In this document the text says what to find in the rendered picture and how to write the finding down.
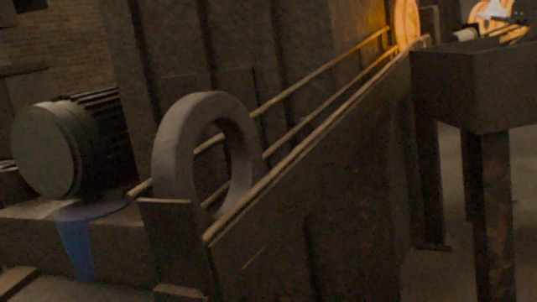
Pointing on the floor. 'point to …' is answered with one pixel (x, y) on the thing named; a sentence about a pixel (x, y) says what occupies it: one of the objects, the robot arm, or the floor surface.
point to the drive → (77, 188)
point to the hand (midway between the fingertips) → (478, 16)
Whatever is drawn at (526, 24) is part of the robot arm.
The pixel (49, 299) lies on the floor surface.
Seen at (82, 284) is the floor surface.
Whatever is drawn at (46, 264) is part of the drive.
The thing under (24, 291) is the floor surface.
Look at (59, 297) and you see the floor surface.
